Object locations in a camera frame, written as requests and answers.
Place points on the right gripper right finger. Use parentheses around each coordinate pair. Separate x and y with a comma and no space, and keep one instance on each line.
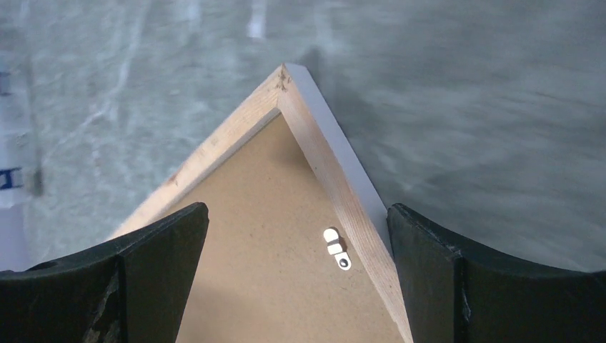
(458,290)

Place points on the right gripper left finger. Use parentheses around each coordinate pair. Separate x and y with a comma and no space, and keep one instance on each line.
(133,288)

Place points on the brown backing board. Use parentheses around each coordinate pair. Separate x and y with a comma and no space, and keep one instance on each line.
(265,274)

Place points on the wooden picture frame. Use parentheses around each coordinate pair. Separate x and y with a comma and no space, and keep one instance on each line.
(290,91)

